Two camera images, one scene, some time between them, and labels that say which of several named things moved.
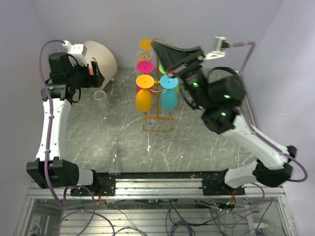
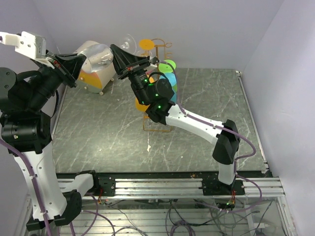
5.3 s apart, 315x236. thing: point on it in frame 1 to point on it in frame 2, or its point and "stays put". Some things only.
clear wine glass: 144,55 stays put
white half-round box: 95,51 stays put
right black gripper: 172,57 to 121,60
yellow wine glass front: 145,44 stays put
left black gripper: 96,79 to 68,66
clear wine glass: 101,98 to 100,56
